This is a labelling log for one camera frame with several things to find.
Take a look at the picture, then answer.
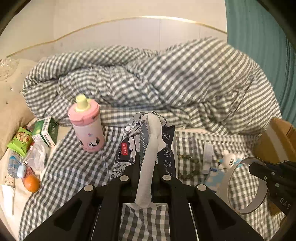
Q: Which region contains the green white medicine box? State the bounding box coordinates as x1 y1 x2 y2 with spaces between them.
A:
32 117 58 148

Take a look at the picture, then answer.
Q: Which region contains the orange round fruit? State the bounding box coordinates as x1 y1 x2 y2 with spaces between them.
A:
22 174 40 193

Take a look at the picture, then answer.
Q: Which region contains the blue floral tissue pack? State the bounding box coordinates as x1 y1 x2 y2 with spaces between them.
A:
204 163 227 193

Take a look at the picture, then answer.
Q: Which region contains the clear plastic bag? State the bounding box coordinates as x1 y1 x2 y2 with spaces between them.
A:
23 142 49 172

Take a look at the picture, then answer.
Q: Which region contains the cardboard box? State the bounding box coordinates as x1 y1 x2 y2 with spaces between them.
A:
253 117 296 217

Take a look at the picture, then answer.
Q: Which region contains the grey checkered duvet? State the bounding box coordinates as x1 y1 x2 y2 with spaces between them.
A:
22 37 281 135

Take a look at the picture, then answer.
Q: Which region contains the teal curtain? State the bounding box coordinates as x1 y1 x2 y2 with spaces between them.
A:
225 1 295 124

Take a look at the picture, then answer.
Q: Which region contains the white bear star toy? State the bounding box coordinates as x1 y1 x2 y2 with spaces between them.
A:
218 150 244 170

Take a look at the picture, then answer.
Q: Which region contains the dark bead bracelet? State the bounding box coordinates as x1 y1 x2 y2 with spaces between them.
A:
176 154 204 180

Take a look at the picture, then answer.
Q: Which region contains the dark tissue packet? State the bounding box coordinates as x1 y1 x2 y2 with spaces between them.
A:
111 111 178 210

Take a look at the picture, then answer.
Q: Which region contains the small blue white case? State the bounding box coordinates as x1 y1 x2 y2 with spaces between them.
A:
8 156 27 178

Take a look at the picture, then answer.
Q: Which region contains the white tape roll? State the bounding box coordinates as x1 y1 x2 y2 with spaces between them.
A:
221 157 267 215

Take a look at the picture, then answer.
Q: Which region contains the pink panda bottle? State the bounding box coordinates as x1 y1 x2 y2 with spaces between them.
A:
68 94 105 153

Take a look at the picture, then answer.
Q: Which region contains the clear foil sachet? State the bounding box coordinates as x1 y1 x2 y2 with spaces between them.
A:
202 142 214 175

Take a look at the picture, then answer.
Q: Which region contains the green snack packet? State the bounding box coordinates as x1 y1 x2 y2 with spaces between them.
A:
7 127 33 157

